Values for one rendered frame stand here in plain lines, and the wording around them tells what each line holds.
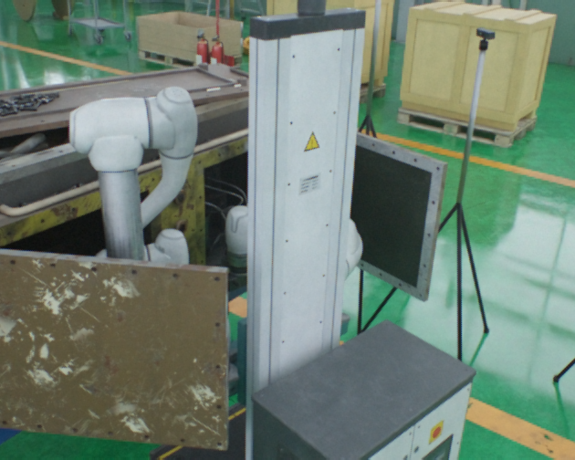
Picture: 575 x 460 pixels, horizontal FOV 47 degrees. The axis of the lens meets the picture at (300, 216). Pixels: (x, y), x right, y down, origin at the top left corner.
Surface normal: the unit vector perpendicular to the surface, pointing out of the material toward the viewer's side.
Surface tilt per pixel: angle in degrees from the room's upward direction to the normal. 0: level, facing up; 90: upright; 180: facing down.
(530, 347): 0
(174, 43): 90
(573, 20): 90
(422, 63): 90
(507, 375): 0
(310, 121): 90
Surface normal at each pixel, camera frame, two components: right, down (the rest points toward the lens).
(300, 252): 0.69, 0.33
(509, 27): -0.58, 0.33
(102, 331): -0.09, 0.42
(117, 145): 0.32, 0.35
